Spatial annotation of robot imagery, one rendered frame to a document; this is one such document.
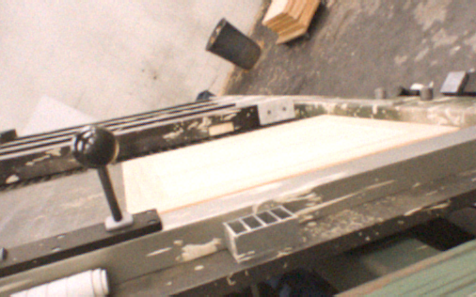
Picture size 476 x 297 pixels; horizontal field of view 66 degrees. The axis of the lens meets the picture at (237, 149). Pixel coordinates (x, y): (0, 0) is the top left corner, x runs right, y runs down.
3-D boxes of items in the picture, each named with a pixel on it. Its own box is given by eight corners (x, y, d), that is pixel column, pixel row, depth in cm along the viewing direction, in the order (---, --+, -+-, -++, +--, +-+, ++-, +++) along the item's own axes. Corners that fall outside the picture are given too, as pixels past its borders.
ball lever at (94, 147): (143, 240, 38) (116, 137, 29) (105, 251, 37) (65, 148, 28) (137, 212, 40) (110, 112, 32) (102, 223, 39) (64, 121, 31)
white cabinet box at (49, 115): (210, 173, 456) (42, 94, 385) (189, 216, 451) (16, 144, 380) (198, 167, 513) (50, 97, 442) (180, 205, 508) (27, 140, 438)
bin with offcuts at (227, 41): (268, 39, 495) (228, 12, 472) (252, 72, 491) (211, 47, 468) (254, 46, 543) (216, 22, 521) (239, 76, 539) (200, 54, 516)
